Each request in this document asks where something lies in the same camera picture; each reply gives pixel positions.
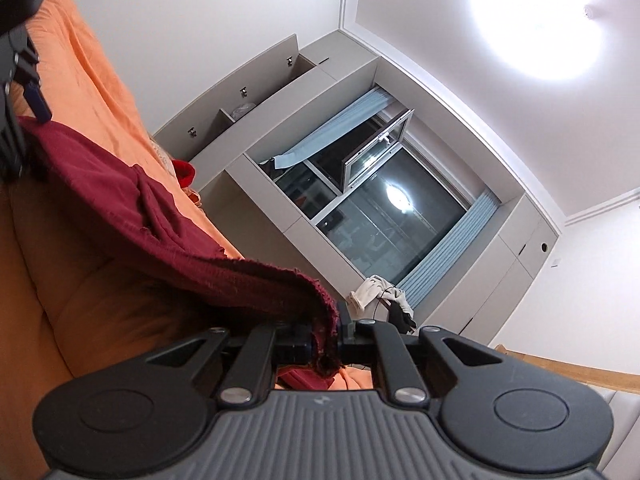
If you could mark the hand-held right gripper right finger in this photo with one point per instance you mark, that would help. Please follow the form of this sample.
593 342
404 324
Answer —
350 340

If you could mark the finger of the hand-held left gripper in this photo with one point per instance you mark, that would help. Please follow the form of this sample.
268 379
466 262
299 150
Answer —
10 145
37 102

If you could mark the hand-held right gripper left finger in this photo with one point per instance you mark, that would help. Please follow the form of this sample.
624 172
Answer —
295 345

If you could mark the dark red sweater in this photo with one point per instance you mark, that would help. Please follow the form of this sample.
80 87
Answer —
150 220

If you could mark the white cloth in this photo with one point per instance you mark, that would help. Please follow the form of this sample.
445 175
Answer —
367 292

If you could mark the orange blanket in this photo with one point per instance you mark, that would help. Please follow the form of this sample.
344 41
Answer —
90 85

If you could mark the black cloth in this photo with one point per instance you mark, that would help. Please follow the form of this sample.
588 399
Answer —
402 312

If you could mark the window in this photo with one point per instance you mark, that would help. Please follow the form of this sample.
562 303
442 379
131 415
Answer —
415 225

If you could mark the light blue curtain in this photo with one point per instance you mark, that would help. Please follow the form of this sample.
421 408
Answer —
330 132
450 250

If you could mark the pale patterned cloth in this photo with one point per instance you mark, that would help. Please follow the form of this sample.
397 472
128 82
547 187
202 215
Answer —
162 155

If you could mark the red plush item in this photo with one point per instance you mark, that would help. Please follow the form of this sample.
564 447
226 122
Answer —
185 172

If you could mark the translucent plastic bag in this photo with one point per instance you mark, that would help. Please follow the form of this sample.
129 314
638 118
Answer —
244 111

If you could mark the grey built-in cabinet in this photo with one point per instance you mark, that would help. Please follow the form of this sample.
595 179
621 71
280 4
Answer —
270 67

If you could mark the round ceiling lamp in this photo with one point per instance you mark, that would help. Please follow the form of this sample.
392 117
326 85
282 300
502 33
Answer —
535 15

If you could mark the white smoke detector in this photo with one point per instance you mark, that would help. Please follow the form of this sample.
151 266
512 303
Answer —
590 12

